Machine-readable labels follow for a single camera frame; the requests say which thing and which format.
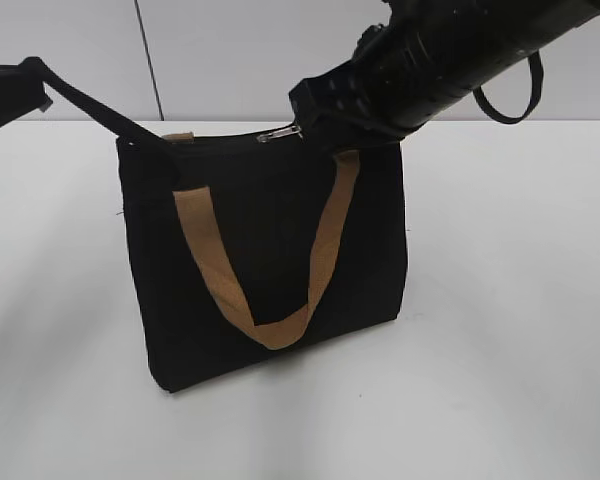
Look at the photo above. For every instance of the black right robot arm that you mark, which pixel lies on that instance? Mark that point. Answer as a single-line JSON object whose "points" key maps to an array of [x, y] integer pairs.
{"points": [[475, 41]]}

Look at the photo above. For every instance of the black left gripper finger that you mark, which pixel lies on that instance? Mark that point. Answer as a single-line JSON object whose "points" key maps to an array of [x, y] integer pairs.
{"points": [[19, 97], [23, 72]]}

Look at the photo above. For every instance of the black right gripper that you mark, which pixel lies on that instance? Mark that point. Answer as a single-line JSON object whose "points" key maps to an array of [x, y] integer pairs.
{"points": [[389, 89]]}

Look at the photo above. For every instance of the tan front bag handle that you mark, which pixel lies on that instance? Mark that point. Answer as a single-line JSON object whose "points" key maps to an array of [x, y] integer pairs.
{"points": [[267, 250]]}

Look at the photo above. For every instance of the tan rear bag handle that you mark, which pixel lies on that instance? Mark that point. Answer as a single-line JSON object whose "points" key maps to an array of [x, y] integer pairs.
{"points": [[185, 137]]}

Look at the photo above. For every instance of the silver zipper pull with ring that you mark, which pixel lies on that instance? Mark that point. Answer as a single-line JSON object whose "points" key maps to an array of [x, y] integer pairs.
{"points": [[269, 136]]}

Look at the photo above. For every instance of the black canvas tote bag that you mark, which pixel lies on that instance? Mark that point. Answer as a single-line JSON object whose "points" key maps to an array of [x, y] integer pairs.
{"points": [[188, 341]]}

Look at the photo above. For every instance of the tan bag handle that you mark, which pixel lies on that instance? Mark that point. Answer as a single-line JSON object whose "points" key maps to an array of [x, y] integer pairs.
{"points": [[185, 137], [267, 250]]}

